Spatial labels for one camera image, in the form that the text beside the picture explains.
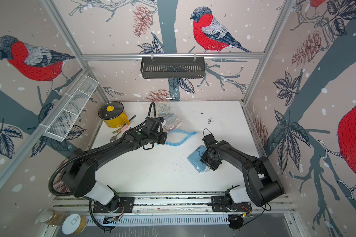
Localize clear vacuum bag blue zip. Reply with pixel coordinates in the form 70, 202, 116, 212
155, 102, 197, 147

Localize cream towel blue faces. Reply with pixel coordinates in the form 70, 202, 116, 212
155, 102, 173, 117

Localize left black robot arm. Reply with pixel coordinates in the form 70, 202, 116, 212
61, 117, 167, 212

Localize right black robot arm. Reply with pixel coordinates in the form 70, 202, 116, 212
201, 134, 285, 207

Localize metal spoon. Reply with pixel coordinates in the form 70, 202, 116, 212
110, 134, 118, 142

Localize yellow pot with lid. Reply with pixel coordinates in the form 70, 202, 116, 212
98, 101, 130, 128

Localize tin can white lid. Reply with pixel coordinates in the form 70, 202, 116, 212
61, 214, 87, 235

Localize glass jar amber content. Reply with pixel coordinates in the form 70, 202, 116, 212
35, 209, 69, 226

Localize pink handled fork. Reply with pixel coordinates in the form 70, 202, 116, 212
112, 124, 129, 134

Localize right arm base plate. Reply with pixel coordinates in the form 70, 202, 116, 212
207, 196, 252, 212

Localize black wire shelf basket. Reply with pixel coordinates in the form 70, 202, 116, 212
140, 57, 205, 79

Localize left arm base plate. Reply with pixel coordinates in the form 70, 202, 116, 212
93, 197, 135, 214

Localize white mesh wall basket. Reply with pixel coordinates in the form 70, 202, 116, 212
43, 74, 99, 142

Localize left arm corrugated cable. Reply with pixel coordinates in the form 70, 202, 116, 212
48, 102, 158, 197

